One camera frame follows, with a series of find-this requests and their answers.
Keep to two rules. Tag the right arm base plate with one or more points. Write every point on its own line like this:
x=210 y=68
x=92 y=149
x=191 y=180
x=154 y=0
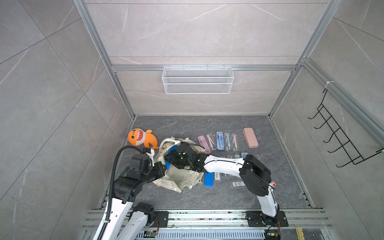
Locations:
x=259 y=219

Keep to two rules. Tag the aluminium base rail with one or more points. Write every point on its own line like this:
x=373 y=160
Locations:
x=234 y=219

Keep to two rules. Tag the floral canvas tote bag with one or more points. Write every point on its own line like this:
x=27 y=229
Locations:
x=177 y=179

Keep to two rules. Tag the purple pink compass case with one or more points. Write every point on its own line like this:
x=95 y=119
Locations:
x=204 y=143

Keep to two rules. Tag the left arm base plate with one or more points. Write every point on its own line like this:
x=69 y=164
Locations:
x=161 y=219

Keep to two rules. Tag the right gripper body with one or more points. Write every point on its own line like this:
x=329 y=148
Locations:
x=178 y=160

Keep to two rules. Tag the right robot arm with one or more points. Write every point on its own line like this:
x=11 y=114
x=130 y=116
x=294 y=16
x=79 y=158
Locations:
x=255 y=175

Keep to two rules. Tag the black wire hook rack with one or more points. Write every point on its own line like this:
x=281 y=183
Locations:
x=338 y=134

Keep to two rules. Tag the orange shark plush toy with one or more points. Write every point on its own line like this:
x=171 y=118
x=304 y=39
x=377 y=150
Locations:
x=138 y=137

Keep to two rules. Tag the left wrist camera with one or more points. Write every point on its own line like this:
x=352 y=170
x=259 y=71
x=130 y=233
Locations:
x=141 y=163

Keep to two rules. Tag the cases inside bag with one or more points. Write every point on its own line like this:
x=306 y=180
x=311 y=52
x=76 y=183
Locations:
x=171 y=150

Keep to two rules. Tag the white wire mesh basket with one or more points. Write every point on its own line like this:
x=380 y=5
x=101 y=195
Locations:
x=197 y=80

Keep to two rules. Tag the pink glasses case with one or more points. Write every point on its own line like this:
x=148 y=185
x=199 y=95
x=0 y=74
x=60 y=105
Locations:
x=250 y=138

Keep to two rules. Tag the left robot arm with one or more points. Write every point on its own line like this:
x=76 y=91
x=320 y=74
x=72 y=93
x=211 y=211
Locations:
x=123 y=192

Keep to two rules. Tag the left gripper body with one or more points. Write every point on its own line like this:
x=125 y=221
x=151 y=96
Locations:
x=156 y=172

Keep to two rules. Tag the clear case white label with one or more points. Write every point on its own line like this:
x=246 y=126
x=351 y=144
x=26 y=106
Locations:
x=238 y=184

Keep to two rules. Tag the clear case pink compass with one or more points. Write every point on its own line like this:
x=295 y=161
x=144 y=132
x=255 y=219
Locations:
x=212 y=142

